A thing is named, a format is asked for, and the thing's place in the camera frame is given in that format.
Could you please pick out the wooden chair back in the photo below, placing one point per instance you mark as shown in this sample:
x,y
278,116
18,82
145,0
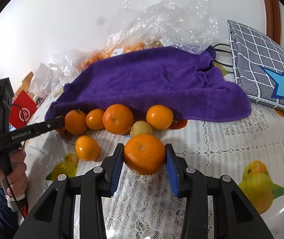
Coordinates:
x,y
25,85

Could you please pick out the large orange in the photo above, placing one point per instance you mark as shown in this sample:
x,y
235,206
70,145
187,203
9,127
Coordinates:
x,y
144,154

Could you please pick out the red small fruit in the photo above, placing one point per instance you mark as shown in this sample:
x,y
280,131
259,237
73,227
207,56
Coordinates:
x,y
178,124

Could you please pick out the left hand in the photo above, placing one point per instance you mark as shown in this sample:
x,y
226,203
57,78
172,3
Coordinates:
x,y
17,178

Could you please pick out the grey checked cushion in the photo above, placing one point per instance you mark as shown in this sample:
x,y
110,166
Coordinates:
x,y
258,65

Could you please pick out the lone orange mandarin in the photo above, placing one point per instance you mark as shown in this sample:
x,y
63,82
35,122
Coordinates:
x,y
87,148

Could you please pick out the white paper bag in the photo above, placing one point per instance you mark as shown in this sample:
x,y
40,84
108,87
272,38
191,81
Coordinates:
x,y
41,83

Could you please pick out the brown door frame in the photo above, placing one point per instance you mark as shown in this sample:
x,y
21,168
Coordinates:
x,y
273,20

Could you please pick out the yellow-green round fruit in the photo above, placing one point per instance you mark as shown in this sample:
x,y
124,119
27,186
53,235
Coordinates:
x,y
140,127

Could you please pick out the big orange mandarin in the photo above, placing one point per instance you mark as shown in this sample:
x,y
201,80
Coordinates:
x,y
118,119

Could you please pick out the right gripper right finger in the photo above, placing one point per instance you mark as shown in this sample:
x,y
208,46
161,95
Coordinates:
x,y
175,167

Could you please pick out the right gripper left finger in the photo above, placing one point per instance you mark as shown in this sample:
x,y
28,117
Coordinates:
x,y
112,167

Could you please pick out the clear plastic bag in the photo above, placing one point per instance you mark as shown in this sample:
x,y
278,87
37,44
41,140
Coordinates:
x,y
188,25

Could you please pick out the purple towel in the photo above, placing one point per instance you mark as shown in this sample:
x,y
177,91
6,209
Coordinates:
x,y
186,83

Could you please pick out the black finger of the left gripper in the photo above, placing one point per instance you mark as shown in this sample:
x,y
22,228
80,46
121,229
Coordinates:
x,y
36,129

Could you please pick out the red box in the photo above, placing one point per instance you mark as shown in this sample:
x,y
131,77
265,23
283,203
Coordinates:
x,y
22,110

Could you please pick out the small orange mandarin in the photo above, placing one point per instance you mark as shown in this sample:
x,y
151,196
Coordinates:
x,y
94,119

